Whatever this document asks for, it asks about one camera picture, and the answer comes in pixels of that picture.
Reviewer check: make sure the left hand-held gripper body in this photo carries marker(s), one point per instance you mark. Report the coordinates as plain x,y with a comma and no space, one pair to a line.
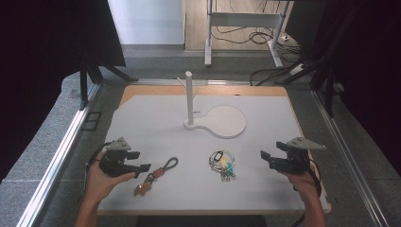
115,159

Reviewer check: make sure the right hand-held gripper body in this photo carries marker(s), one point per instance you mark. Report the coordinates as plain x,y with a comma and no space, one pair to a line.
294,157

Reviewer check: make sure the person's left hand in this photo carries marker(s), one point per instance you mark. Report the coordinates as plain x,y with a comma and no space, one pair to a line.
101,183

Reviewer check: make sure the person's right hand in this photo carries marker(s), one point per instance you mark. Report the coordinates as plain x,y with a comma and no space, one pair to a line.
301,184

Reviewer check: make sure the white table mat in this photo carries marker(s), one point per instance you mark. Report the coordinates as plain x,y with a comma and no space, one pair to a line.
176,195

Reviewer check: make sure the white key hanger stand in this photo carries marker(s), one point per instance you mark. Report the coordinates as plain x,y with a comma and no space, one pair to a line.
220,121

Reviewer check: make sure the wooden table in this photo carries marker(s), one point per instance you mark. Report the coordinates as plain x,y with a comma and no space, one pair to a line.
151,90

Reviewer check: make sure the black tripod stand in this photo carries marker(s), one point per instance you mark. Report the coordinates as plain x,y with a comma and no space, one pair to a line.
327,91
83,85

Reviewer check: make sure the white power strip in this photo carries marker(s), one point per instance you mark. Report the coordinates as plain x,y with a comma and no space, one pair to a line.
297,69

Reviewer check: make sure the white plug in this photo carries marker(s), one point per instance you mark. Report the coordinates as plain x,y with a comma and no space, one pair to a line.
285,38

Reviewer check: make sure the black curtain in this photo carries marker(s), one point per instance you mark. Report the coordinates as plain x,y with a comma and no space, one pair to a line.
369,78
41,63

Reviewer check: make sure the dark monitor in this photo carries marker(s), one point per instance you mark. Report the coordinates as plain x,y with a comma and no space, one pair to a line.
302,22

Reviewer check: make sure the black rectangular bracket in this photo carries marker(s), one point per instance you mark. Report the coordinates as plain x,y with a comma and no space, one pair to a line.
84,126

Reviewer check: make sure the aluminium rail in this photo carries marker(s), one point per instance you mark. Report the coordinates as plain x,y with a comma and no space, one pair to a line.
350,157
60,148

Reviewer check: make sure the white metal desk frame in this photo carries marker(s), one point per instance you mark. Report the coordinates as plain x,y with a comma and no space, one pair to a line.
242,19

